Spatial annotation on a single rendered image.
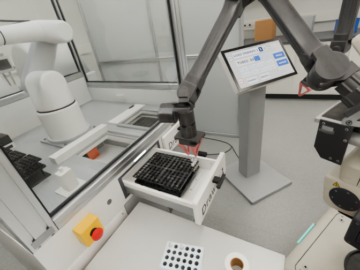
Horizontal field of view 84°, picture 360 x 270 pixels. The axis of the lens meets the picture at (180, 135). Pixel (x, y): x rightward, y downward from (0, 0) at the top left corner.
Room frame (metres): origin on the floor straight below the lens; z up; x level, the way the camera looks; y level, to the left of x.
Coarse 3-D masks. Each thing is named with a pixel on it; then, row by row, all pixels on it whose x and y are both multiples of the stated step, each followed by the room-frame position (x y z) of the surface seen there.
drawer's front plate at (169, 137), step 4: (176, 124) 0.99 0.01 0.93; (172, 128) 0.95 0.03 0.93; (176, 128) 0.97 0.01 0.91; (168, 132) 0.91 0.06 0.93; (172, 132) 0.94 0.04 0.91; (176, 132) 0.97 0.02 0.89; (164, 136) 0.88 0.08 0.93; (168, 136) 0.90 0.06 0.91; (172, 136) 0.93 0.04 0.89; (164, 140) 0.87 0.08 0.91; (168, 140) 0.89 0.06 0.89; (172, 140) 0.93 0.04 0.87; (176, 140) 0.96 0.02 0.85; (164, 144) 0.87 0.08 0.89; (168, 144) 0.89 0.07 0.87; (172, 144) 0.92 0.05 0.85; (176, 144) 0.95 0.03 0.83; (164, 148) 0.87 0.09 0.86; (168, 148) 0.88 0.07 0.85; (172, 148) 0.91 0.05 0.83
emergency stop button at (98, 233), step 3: (96, 228) 0.43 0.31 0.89; (99, 228) 0.43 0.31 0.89; (93, 231) 0.42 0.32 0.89; (96, 231) 0.42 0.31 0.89; (99, 231) 0.42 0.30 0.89; (102, 231) 0.43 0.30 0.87; (93, 234) 0.41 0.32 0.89; (96, 234) 0.41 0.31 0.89; (99, 234) 0.42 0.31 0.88; (102, 234) 0.43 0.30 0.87; (93, 237) 0.41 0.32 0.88; (96, 237) 0.41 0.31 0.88; (99, 237) 0.41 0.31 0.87; (93, 240) 0.41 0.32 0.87; (96, 240) 0.41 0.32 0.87
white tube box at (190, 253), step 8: (168, 248) 0.38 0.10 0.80; (176, 248) 0.39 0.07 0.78; (184, 248) 0.38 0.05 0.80; (192, 248) 0.37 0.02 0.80; (200, 248) 0.37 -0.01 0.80; (168, 256) 0.36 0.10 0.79; (176, 256) 0.35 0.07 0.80; (184, 256) 0.36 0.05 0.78; (192, 256) 0.36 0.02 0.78; (200, 256) 0.34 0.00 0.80; (160, 264) 0.34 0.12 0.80; (168, 264) 0.34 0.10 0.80; (176, 264) 0.33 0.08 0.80; (184, 264) 0.33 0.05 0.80; (192, 264) 0.32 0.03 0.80; (200, 264) 0.32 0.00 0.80
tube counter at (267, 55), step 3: (261, 54) 1.45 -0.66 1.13; (264, 54) 1.46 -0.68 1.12; (267, 54) 1.46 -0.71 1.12; (270, 54) 1.47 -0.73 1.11; (249, 57) 1.42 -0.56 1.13; (252, 57) 1.42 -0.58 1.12; (255, 57) 1.43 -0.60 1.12; (258, 57) 1.43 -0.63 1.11; (261, 57) 1.43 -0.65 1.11; (264, 57) 1.44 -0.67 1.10; (267, 57) 1.44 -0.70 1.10; (270, 57) 1.45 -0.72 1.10; (252, 60) 1.41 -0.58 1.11; (255, 60) 1.41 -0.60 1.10; (258, 60) 1.42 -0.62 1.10
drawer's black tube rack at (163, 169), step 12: (156, 156) 0.76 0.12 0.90; (168, 156) 0.74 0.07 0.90; (144, 168) 0.69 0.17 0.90; (156, 168) 0.67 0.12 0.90; (168, 168) 0.66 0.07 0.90; (180, 168) 0.65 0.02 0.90; (144, 180) 0.62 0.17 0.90; (156, 180) 0.60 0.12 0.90; (168, 180) 0.62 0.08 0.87; (180, 180) 0.58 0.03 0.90; (168, 192) 0.56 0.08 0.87; (180, 192) 0.54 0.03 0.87
